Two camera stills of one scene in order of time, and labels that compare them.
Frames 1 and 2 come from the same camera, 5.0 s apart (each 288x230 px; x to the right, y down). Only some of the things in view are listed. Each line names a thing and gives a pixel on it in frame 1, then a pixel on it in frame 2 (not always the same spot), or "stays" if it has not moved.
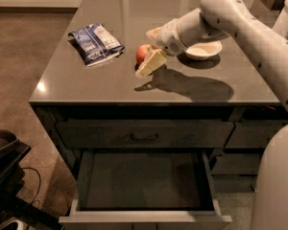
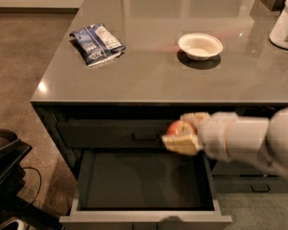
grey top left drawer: [144, 134] stays
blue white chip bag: [96, 43] stays
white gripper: [168, 35] -> [215, 134]
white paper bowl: [203, 51] stays
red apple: [142, 51] -> [180, 128]
